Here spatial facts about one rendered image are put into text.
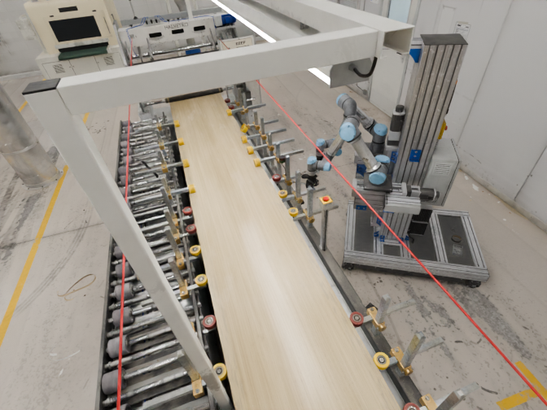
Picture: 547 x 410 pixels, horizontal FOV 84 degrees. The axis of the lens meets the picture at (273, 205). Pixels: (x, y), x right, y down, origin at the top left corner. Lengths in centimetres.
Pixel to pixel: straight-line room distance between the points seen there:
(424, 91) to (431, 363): 206
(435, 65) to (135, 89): 205
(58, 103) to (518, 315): 346
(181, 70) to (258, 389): 155
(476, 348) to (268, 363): 189
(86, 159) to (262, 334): 148
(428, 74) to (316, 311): 169
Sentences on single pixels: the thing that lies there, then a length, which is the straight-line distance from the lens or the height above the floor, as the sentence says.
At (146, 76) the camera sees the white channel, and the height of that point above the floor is 245.
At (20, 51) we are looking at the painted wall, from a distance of 1175.
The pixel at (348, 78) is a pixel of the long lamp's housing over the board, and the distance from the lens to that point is 88.
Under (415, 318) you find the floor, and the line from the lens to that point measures 312.
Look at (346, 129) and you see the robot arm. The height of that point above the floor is 157.
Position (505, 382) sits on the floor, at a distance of 314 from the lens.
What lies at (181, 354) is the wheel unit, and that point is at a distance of 166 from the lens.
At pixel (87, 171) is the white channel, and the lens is 68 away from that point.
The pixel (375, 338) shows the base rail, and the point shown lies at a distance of 215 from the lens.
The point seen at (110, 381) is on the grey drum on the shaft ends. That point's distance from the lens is 212.
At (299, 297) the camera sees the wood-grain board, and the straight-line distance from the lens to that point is 200.
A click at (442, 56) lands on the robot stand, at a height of 195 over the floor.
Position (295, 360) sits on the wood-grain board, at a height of 90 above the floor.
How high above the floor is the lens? 262
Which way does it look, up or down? 42 degrees down
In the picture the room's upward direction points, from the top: 5 degrees counter-clockwise
